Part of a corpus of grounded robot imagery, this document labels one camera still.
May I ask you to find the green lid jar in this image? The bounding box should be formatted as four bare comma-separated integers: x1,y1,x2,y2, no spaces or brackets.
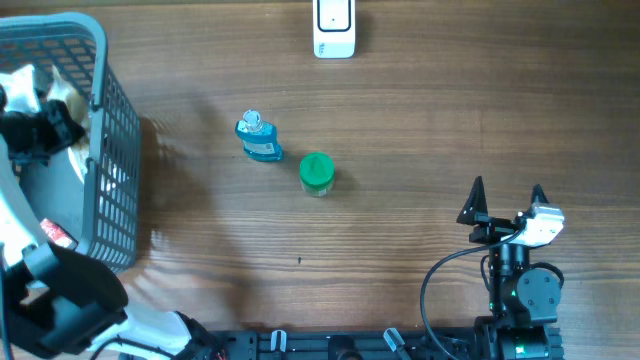
299,152,335,197

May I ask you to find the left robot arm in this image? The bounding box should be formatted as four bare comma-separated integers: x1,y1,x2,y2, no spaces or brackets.
1,100,223,359

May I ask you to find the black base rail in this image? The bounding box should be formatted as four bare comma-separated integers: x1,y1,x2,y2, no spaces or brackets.
199,327,565,360

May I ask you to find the white box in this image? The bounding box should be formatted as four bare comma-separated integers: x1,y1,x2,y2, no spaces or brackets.
1,64,91,182

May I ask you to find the blue mouthwash bottle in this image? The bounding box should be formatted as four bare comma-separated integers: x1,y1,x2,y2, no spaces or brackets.
235,110,283,162

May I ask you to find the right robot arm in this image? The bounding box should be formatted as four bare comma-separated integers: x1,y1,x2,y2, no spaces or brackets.
457,176,565,360

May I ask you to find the small red packet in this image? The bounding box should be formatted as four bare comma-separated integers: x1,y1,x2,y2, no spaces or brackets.
40,218,78,250

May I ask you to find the white barcode scanner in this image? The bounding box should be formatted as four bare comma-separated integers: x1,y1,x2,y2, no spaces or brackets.
312,0,356,59

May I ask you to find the grey plastic mesh basket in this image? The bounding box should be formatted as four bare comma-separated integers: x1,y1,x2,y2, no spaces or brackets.
1,12,141,273

